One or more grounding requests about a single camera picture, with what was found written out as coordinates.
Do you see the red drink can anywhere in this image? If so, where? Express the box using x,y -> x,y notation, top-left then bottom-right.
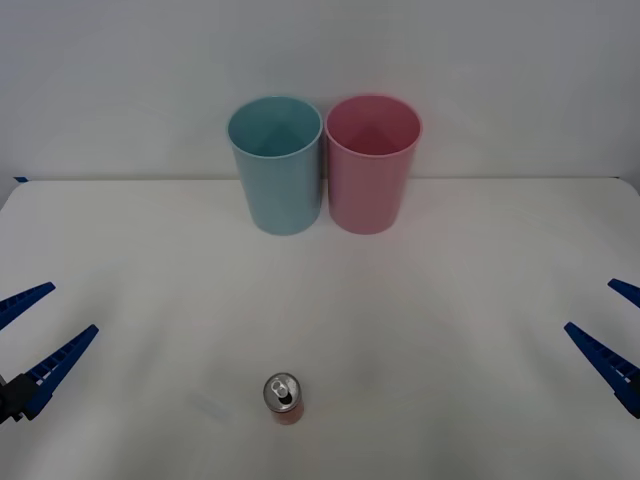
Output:
262,371 -> 305,427

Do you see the pale blue plastic bin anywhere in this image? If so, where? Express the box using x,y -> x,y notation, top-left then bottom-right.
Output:
226,95 -> 323,237

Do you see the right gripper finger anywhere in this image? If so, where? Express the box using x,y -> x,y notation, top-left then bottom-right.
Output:
607,278 -> 640,309
563,321 -> 640,419

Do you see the pink plastic bin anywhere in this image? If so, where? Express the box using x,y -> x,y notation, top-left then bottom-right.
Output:
323,94 -> 424,236

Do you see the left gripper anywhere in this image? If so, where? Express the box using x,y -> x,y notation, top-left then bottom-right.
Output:
0,281 -> 100,427

